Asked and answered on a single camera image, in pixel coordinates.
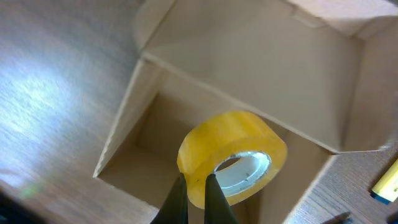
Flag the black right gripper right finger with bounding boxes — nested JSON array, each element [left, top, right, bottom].
[[205, 174, 239, 224]]

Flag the open brown cardboard box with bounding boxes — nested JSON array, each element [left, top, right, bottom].
[[94, 1, 397, 223]]

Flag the yellow tape roll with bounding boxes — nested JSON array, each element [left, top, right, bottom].
[[177, 111, 287, 208]]

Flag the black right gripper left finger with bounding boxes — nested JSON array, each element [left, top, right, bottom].
[[150, 173, 188, 224]]

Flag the black clear ballpoint pen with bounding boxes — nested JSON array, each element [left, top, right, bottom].
[[322, 212, 354, 224]]

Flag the yellow highlighter marker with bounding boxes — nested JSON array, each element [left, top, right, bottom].
[[370, 160, 398, 205]]

